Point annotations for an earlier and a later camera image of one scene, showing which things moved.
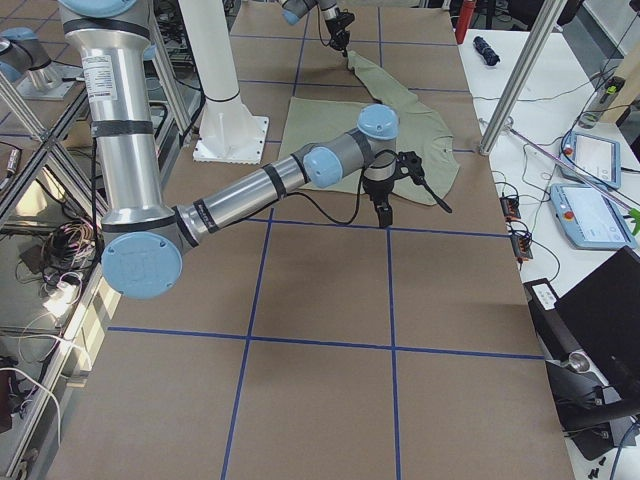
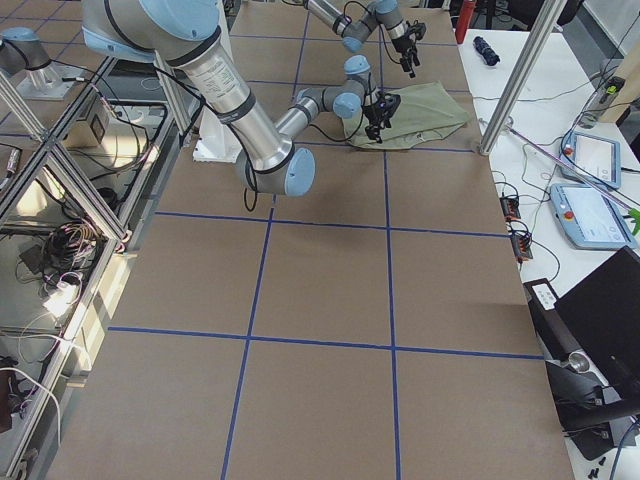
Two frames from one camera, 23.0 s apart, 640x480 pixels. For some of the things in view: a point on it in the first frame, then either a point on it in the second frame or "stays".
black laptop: (604, 310) stays
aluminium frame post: (522, 76) stays
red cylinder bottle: (464, 19) stays
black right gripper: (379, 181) -> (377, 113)
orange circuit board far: (510, 207) stays
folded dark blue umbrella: (489, 57) stays
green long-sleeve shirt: (419, 131) -> (428, 112)
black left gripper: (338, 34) -> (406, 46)
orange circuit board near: (521, 243) stays
